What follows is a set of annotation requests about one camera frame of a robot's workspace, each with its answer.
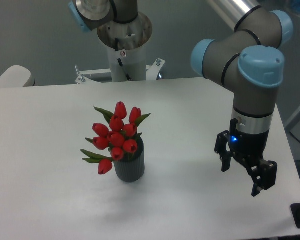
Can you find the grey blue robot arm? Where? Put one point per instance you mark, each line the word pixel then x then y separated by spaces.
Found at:
pixel 248 63

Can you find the dark grey ribbed vase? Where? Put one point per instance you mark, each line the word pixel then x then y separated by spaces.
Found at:
pixel 131 170

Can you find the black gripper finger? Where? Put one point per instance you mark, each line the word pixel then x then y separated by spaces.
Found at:
pixel 263 174
pixel 221 144

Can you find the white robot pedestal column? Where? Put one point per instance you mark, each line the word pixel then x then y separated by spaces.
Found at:
pixel 126 44

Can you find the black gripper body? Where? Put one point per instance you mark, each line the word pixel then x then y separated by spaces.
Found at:
pixel 247 148

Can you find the red tulip bouquet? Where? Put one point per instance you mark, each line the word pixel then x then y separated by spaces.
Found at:
pixel 120 137

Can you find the white chair armrest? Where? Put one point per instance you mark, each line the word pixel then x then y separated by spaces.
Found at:
pixel 17 77

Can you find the white metal base frame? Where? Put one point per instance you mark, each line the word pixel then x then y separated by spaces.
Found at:
pixel 150 73

